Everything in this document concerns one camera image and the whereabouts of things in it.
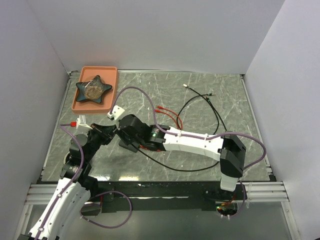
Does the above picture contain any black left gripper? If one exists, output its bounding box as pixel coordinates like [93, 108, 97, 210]
[84, 122, 115, 162]

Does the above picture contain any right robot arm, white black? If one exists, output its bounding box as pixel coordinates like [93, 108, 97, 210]
[113, 114, 247, 200]

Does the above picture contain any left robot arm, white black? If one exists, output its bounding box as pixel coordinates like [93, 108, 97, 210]
[18, 123, 117, 240]

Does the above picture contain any dark star-shaped dish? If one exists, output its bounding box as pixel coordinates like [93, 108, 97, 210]
[75, 75, 113, 104]

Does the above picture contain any black cable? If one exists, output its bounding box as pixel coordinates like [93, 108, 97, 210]
[129, 84, 227, 173]
[178, 92, 228, 133]

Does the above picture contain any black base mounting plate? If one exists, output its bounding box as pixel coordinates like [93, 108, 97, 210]
[89, 181, 247, 213]

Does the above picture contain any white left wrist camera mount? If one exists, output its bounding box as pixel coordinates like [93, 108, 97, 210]
[70, 115, 92, 131]

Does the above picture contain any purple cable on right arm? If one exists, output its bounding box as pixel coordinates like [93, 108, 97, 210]
[112, 86, 267, 220]

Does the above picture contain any black network switch box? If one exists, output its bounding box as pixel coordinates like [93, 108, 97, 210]
[118, 139, 140, 153]

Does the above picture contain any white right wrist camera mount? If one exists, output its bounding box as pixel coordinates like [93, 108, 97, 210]
[107, 105, 125, 121]

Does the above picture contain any red ethernet cable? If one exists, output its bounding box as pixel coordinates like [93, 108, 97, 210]
[154, 108, 182, 130]
[154, 104, 183, 130]

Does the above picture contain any white round tape roll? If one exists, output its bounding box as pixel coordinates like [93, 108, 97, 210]
[63, 152, 70, 165]

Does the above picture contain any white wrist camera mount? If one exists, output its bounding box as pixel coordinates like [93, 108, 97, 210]
[107, 105, 125, 121]
[70, 115, 92, 131]

